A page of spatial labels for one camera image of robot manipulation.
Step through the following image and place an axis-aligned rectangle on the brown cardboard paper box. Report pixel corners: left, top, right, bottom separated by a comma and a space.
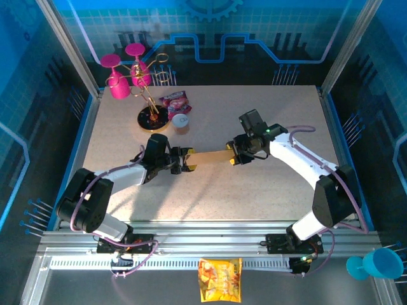
187, 149, 235, 166

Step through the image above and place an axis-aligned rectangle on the black controller box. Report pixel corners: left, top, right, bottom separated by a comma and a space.
289, 255, 315, 276

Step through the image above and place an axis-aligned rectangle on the small cup white lid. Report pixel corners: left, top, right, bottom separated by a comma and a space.
170, 113, 191, 135

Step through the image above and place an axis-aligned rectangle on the pink snack packet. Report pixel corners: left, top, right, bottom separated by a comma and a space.
158, 90, 193, 120

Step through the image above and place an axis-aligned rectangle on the large pink goblet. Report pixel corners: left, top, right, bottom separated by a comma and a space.
100, 53, 131, 100

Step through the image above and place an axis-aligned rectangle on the small pink goblet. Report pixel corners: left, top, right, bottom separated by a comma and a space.
124, 43, 152, 87

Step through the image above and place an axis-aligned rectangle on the yellow chips bag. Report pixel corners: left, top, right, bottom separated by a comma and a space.
197, 257, 243, 303

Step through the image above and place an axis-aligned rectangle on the blue plastic goblet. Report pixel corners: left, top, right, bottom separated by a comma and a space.
345, 247, 404, 281

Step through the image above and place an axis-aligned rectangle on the gold wire rack black base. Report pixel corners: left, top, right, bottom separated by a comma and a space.
106, 53, 174, 133

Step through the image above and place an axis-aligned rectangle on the aluminium mounting rail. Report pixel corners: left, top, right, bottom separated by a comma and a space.
37, 220, 382, 255

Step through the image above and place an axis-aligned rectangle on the left aluminium table rail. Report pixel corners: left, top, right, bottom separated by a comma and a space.
47, 90, 104, 231

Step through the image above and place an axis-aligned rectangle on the aluminium table rail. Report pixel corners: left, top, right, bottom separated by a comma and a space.
47, 90, 104, 231
317, 85, 375, 231

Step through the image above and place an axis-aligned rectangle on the right aluminium table rail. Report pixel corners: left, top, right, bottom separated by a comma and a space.
317, 85, 375, 231

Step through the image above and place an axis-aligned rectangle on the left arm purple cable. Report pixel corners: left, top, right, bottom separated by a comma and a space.
69, 144, 159, 280

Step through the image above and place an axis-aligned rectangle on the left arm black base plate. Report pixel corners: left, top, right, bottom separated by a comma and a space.
96, 233, 156, 254

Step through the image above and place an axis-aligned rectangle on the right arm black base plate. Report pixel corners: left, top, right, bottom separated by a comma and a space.
266, 233, 324, 254

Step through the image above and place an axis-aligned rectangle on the white slotted cable duct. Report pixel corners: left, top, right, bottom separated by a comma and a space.
50, 257, 293, 271

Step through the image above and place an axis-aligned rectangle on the white cable connector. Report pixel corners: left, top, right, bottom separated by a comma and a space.
110, 254, 134, 268

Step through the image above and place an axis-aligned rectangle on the right aluminium frame post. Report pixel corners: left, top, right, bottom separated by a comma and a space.
319, 0, 382, 98

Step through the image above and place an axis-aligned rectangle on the aluminium frame post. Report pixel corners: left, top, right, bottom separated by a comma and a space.
34, 0, 105, 98
319, 0, 382, 98

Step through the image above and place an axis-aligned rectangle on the left aluminium frame post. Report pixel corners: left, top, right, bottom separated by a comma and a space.
34, 0, 105, 98

